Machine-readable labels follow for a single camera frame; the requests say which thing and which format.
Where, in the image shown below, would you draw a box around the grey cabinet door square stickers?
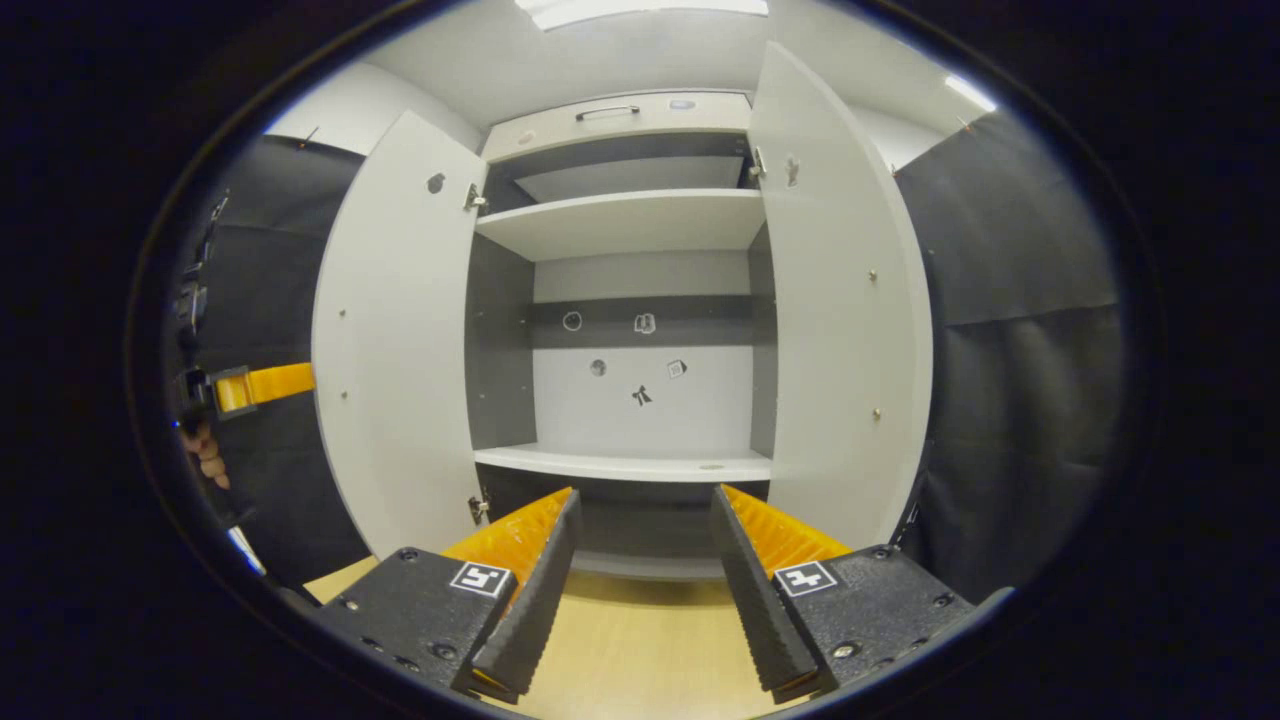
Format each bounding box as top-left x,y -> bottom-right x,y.
748,40 -> 936,551

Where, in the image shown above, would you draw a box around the long ceiling light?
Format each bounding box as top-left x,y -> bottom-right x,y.
515,0 -> 771,31

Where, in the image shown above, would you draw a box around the grey cabinet drawer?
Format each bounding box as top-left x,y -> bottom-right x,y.
482,92 -> 753,163

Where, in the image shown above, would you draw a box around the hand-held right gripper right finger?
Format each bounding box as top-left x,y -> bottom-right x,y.
708,484 -> 976,704

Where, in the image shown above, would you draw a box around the grey double-door shoe cabinet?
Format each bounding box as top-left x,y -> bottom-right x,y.
312,40 -> 936,583

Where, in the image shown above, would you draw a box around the white cabinet shelf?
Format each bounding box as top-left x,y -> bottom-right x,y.
473,443 -> 773,484
475,188 -> 766,263

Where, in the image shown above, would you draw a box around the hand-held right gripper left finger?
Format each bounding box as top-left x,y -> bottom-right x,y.
315,487 -> 583,704

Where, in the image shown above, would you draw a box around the grey cabinet door checkered sticker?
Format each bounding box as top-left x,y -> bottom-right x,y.
312,110 -> 491,559

